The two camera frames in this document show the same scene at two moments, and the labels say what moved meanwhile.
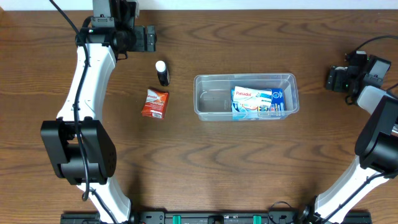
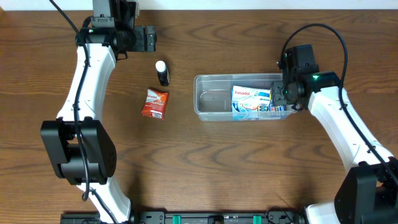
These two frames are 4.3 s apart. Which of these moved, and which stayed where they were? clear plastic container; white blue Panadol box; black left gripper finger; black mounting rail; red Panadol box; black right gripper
Moved: black right gripper; white blue Panadol box
Stayed: black mounting rail; clear plastic container; black left gripper finger; red Panadol box
